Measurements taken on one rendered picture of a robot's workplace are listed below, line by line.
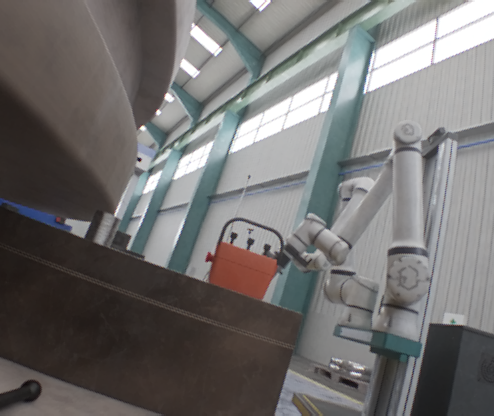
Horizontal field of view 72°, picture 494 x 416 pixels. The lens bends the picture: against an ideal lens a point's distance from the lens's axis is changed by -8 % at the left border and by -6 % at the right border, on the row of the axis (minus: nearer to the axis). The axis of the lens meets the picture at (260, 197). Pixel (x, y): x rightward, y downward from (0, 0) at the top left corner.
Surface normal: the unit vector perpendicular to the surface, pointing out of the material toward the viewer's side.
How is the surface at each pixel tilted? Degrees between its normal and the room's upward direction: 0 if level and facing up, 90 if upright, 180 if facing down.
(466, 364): 90
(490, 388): 90
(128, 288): 90
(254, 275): 97
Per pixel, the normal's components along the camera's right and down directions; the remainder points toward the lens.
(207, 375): 0.18, -0.25
